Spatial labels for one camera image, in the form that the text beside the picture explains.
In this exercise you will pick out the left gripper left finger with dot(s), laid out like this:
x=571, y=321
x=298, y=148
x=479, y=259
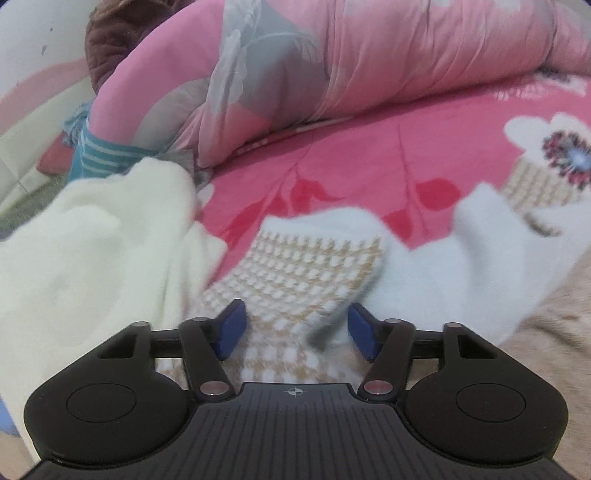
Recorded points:
x=205, y=343

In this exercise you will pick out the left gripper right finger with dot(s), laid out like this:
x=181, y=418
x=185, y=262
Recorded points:
x=387, y=346

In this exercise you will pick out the beige white checked coat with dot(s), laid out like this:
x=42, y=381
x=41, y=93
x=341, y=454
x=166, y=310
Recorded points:
x=508, y=248

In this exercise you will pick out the white fleece blanket pile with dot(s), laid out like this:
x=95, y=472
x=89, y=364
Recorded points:
x=103, y=254

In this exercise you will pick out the pink flowered bed sheet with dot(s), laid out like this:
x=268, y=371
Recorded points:
x=411, y=164

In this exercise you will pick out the teal striped cloth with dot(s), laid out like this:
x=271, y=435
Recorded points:
x=97, y=158

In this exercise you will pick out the red pillow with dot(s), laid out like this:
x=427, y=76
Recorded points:
x=57, y=159

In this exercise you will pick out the blue crumpled cloth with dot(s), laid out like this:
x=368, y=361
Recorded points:
x=74, y=124

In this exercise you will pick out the pink floral duvet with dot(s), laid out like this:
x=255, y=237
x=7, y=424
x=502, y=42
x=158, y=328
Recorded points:
x=219, y=74

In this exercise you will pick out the pink white headboard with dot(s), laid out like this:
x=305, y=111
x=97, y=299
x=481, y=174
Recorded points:
x=32, y=117

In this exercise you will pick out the woman in purple coat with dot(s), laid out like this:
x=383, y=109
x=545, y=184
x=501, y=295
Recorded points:
x=115, y=28

